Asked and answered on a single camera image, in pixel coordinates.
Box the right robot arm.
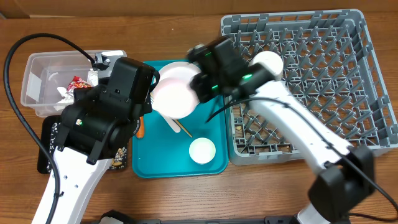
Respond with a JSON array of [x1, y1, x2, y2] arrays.
[[187, 37, 374, 223]]

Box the grey dishwasher rack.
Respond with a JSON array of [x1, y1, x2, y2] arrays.
[[220, 9, 397, 156]]

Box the white plastic fork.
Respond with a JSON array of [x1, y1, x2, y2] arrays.
[[159, 113, 181, 133]]

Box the red snack wrapper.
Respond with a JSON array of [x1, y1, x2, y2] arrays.
[[67, 76, 91, 93]]

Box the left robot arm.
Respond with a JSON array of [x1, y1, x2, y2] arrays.
[[33, 57, 160, 223]]

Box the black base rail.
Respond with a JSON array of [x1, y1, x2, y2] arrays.
[[93, 210, 300, 224]]

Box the small white cup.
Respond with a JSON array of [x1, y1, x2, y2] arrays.
[[189, 138, 216, 165]]

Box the black plastic tray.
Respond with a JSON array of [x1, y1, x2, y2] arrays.
[[37, 114, 129, 175]]

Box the wooden chopstick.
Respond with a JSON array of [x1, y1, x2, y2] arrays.
[[174, 119, 193, 138]]

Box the large white plate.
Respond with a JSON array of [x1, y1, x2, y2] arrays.
[[159, 62, 201, 83]]

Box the clear plastic bin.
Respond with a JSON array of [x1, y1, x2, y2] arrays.
[[21, 50, 109, 118]]

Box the small white plate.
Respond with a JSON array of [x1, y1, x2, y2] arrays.
[[249, 51, 284, 80]]

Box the white green tissue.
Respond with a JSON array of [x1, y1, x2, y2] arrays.
[[87, 70, 98, 86]]

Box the spilled rice and peanuts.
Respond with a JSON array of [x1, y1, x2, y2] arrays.
[[46, 121, 128, 171]]

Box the orange carrot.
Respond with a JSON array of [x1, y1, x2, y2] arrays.
[[136, 116, 145, 139]]

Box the white napkin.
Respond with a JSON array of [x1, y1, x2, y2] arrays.
[[54, 87, 74, 111]]

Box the teal plastic tray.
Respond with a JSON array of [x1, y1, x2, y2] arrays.
[[132, 98, 228, 179]]

